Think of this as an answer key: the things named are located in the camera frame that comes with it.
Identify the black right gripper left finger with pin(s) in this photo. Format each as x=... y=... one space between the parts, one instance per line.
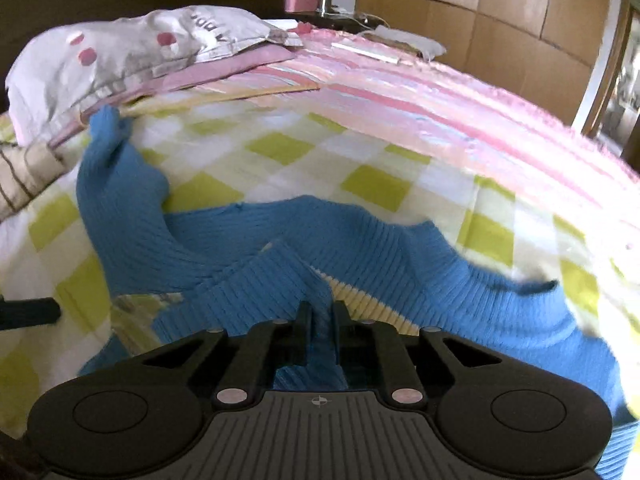
x=267 y=347

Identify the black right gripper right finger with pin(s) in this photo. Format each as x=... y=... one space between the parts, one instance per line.
x=373 y=356

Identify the blue knit patterned sweater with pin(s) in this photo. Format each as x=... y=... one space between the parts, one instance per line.
x=239 y=265

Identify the beige brown striped sweater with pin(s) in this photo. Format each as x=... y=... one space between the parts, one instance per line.
x=25 y=172

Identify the checkered green white bedsheet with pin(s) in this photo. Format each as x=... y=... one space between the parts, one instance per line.
x=262 y=150

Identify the grey pillow with red dots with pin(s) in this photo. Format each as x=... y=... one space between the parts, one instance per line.
x=67 y=72

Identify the pink striped quilt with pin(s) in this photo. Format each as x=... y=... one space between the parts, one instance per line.
x=427 y=108

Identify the white cloth on nightstand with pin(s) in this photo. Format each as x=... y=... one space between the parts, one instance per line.
x=427 y=47

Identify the wooden wardrobe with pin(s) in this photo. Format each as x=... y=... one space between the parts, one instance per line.
x=542 y=50

